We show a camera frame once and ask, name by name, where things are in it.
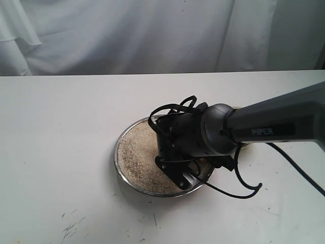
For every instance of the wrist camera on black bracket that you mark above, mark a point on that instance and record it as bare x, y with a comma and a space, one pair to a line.
184, 174

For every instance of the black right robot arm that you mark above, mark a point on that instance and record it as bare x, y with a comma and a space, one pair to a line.
196, 131

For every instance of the white ceramic rice bowl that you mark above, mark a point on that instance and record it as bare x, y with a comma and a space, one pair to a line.
244, 145

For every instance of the round metal rice tray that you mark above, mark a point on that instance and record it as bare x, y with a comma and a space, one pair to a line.
134, 159

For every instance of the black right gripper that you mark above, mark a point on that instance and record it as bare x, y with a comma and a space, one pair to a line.
206, 165

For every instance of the white backdrop cloth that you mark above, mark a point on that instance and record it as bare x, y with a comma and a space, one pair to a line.
152, 37

